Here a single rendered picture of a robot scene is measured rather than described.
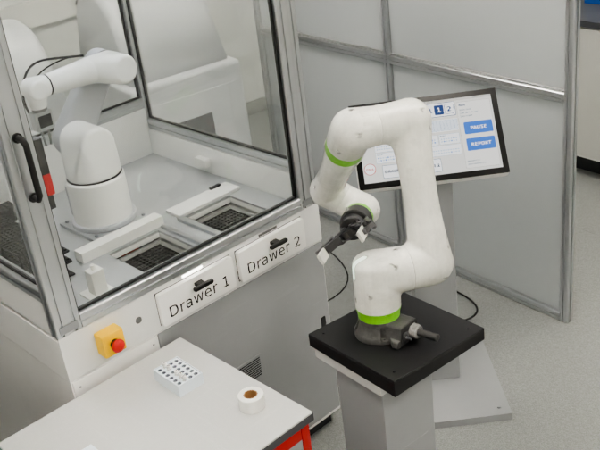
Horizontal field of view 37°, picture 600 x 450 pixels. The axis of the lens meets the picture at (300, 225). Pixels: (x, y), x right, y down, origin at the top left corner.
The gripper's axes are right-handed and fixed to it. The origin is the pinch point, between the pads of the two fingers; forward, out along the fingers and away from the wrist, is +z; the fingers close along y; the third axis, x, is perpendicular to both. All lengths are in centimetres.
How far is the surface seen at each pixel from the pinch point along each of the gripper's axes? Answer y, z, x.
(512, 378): 9, -100, -101
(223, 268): 42.6, -16.2, 9.8
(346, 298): 71, -155, -54
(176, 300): 54, -1, 11
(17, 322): 92, 17, 33
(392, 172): -7, -64, 1
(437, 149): -22, -72, -1
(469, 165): -29, -71, -12
